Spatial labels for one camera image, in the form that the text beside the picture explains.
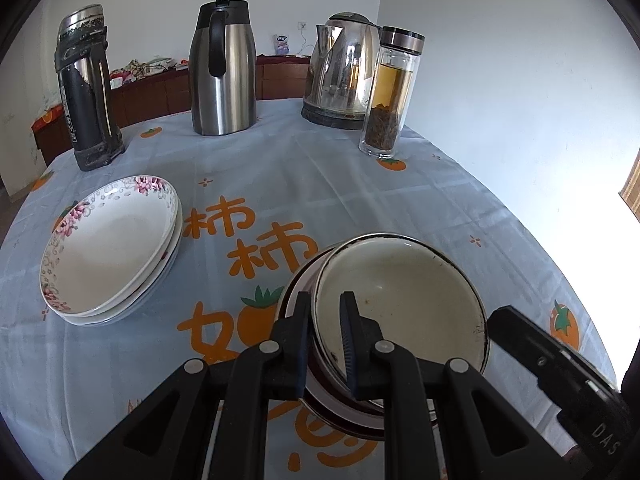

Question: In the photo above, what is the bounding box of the light blue printed tablecloth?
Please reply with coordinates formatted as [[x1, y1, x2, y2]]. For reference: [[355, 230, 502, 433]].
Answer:
[[0, 97, 621, 480]]

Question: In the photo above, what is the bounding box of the orange printed box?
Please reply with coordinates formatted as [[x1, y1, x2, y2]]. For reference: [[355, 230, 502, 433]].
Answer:
[[31, 104, 67, 135]]

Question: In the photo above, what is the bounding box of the white enamel bowl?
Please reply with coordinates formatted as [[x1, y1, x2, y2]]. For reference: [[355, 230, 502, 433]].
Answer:
[[310, 233, 491, 397]]

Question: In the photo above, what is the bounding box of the pink floral white plate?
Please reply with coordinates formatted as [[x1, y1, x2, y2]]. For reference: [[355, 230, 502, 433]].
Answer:
[[39, 175, 181, 317]]

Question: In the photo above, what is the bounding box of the dark wooden sideboard cabinet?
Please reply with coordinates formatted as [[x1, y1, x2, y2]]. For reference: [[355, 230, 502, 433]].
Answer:
[[31, 54, 312, 167]]

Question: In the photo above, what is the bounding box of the red floral white plate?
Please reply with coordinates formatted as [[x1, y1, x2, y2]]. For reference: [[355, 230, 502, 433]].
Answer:
[[50, 200, 184, 324], [65, 240, 179, 329]]

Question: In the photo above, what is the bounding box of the black worn thermos flask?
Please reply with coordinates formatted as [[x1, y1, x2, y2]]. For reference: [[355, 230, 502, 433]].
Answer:
[[54, 4, 126, 172]]

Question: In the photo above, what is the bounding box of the brown woven panel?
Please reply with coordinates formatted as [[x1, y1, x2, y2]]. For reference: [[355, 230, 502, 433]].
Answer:
[[619, 150, 640, 222]]

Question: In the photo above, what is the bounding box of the steel carafe with black handle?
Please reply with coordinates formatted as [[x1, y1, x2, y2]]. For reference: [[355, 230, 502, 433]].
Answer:
[[189, 0, 258, 137]]

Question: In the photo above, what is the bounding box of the glass tea bottle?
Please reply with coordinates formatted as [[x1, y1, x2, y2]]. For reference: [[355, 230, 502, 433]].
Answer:
[[358, 26, 426, 157]]

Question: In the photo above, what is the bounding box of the stainless steel bowl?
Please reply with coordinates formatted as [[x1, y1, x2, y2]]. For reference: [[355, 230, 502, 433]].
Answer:
[[287, 242, 391, 412]]

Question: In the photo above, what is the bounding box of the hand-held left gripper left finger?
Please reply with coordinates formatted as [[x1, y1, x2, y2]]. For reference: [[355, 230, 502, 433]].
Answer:
[[62, 290, 313, 480]]

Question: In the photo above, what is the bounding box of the stainless steel electric kettle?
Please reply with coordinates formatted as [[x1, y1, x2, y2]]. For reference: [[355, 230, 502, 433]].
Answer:
[[301, 12, 382, 131]]

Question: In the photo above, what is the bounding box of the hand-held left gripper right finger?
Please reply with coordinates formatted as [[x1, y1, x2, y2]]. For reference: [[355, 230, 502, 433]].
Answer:
[[339, 290, 601, 480]]

